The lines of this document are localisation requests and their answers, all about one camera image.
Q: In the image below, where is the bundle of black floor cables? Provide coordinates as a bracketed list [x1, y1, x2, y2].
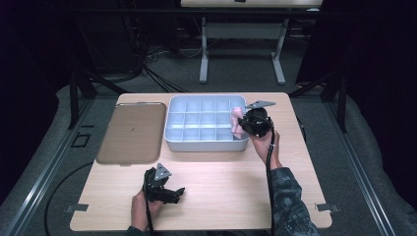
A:
[139, 43, 190, 94]

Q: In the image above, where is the pink sock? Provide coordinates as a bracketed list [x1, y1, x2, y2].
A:
[229, 105, 248, 140]

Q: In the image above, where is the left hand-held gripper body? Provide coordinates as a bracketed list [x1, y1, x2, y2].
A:
[143, 162, 173, 203]

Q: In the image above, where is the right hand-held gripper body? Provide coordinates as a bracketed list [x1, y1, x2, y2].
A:
[244, 99, 277, 139]

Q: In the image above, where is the aluminium floor rail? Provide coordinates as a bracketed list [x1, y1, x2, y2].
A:
[3, 97, 96, 236]
[324, 100, 398, 236]

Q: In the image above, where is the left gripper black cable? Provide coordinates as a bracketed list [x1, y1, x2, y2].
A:
[142, 178, 155, 236]

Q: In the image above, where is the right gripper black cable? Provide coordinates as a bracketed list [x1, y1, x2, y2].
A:
[265, 114, 277, 236]

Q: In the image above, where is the person's right hand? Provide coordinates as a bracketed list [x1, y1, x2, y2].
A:
[248, 129, 283, 170]

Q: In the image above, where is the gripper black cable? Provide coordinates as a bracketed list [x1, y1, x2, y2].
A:
[142, 178, 155, 236]
[265, 114, 277, 236]

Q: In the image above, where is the person's left hand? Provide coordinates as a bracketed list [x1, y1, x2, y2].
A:
[130, 190, 164, 232]

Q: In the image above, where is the brown tray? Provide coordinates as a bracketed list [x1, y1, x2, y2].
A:
[95, 101, 167, 166]

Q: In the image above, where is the white table frame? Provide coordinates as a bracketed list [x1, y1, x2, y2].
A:
[180, 0, 326, 86]

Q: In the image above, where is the white divided organizer box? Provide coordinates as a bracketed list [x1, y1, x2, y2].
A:
[162, 93, 252, 153]

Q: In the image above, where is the black metal stand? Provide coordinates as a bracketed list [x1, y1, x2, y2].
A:
[288, 70, 348, 134]
[67, 70, 130, 131]

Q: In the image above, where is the metal table bracket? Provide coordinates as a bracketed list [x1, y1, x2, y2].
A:
[64, 203, 89, 213]
[315, 203, 341, 213]

